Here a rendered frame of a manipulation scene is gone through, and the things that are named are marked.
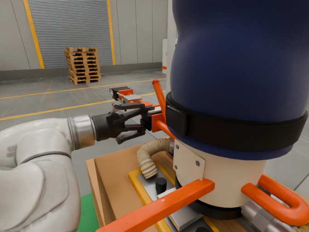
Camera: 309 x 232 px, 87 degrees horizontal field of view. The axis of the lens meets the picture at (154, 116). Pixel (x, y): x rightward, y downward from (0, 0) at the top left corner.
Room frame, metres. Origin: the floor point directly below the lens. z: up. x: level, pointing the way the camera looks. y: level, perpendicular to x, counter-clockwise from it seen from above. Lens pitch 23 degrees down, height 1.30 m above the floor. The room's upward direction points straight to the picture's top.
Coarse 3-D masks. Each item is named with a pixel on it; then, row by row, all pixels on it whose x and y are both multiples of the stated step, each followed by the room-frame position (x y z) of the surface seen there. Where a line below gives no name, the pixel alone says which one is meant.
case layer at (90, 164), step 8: (112, 152) 1.06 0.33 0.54; (88, 160) 0.96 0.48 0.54; (88, 168) 0.88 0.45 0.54; (96, 176) 0.80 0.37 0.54; (96, 184) 0.74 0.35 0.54; (280, 184) 0.74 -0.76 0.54; (96, 192) 0.68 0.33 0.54; (296, 192) 0.68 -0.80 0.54; (96, 200) 0.65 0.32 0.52; (304, 200) 0.63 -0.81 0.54; (96, 208) 0.78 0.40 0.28; (104, 224) 0.50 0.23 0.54
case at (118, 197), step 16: (144, 144) 0.54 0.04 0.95; (96, 160) 0.44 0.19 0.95; (112, 160) 0.44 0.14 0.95; (128, 160) 0.44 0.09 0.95; (160, 160) 0.44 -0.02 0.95; (112, 176) 0.37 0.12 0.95; (112, 192) 0.31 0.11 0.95; (128, 192) 0.31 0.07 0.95; (112, 208) 0.27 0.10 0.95; (128, 208) 0.27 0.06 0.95; (224, 224) 0.23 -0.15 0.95
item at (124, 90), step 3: (114, 87) 0.83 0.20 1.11; (117, 87) 0.83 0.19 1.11; (120, 87) 0.83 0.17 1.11; (123, 87) 0.83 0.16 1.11; (126, 87) 0.83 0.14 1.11; (117, 90) 0.77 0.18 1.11; (120, 90) 0.77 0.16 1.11; (123, 90) 0.77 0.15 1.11; (126, 90) 0.78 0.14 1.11; (129, 90) 0.78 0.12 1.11; (132, 90) 0.79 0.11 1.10; (120, 93) 0.76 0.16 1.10; (123, 93) 0.77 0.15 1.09; (126, 93) 0.78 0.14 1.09; (132, 93) 0.79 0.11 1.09; (120, 99) 0.76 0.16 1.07
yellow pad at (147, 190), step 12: (132, 180) 0.34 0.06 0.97; (144, 180) 0.33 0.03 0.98; (156, 180) 0.30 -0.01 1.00; (168, 180) 0.33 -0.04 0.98; (144, 192) 0.30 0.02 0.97; (156, 192) 0.29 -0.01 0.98; (144, 204) 0.27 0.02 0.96; (168, 216) 0.23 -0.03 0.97; (204, 216) 0.23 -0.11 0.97; (168, 228) 0.21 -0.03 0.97; (192, 228) 0.21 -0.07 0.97; (204, 228) 0.19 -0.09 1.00; (216, 228) 0.21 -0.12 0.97
